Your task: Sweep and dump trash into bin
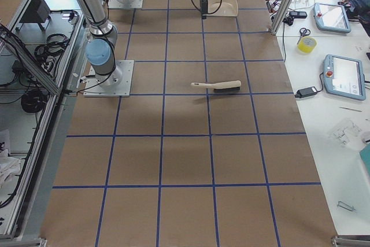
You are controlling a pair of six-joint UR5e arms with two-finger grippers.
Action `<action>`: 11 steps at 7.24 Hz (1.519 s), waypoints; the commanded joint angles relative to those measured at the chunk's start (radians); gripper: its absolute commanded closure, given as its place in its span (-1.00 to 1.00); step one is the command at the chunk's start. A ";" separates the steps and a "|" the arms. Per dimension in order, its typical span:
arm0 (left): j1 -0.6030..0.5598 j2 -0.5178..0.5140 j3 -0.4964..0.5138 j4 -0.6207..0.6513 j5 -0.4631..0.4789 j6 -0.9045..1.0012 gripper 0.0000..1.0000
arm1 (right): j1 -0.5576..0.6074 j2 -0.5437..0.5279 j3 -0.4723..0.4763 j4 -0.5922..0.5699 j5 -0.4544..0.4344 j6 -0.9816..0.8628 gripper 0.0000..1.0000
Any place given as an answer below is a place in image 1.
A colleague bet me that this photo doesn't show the beige dustpan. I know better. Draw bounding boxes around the beige dustpan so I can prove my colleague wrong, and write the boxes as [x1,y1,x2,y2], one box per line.
[208,0,238,17]

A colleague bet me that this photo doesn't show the beige hand brush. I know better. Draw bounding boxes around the beige hand brush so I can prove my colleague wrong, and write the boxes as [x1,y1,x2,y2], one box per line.
[190,80,242,93]

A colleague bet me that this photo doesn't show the black scissors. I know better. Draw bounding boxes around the black scissors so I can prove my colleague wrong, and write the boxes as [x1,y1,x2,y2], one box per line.
[299,28,310,39]

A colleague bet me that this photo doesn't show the yellow tape roll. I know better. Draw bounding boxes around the yellow tape roll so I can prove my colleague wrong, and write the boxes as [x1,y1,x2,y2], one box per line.
[297,36,317,54]

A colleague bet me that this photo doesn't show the blue teach pendant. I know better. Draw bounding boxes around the blue teach pendant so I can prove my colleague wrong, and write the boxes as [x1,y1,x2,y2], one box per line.
[313,3,352,34]
[323,54,366,101]

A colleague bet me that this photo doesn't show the black power adapter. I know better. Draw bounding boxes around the black power adapter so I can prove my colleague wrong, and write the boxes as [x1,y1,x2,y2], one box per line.
[294,86,318,98]

